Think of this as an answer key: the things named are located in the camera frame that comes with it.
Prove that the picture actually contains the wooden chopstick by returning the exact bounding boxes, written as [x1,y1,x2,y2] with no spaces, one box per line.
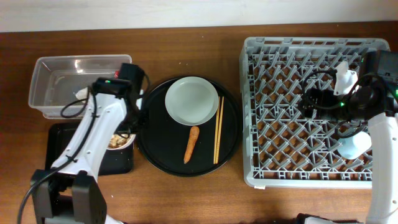
[213,97,220,164]
[215,96,224,164]

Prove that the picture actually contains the grey dishwasher rack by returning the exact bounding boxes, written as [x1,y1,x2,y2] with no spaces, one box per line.
[239,37,389,189]

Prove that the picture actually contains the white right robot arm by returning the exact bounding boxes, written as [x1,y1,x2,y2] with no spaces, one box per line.
[299,50,397,223]

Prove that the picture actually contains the round black serving tray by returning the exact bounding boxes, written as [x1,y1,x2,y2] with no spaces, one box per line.
[137,78,242,177]

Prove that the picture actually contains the grey round plate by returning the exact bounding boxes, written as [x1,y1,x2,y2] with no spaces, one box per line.
[165,77,220,126]

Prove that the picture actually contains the light blue plastic cup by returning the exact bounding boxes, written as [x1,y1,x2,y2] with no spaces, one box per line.
[337,131,371,160]

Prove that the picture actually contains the white bowl with food scraps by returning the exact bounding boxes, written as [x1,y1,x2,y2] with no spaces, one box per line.
[108,134,136,150]

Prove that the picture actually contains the orange carrot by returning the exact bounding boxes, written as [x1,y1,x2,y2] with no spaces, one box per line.
[183,126,200,164]

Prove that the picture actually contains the wooden chopstick right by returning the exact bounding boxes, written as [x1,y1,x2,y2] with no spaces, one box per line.
[215,96,224,164]

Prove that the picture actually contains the wooden chopstick left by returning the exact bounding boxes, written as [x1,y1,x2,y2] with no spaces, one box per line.
[213,97,220,164]

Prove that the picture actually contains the white paper napkin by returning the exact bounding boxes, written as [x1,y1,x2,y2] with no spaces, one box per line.
[75,88,88,100]

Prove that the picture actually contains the clear plastic waste bin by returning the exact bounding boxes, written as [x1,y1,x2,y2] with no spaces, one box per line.
[28,54,132,119]

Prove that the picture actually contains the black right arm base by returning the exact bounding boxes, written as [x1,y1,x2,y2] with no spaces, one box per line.
[293,213,363,224]

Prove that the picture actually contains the black rectangular tray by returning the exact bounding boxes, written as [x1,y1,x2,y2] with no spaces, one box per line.
[45,122,134,175]

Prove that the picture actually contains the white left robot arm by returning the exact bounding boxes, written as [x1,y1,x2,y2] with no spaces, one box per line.
[17,63,149,223]

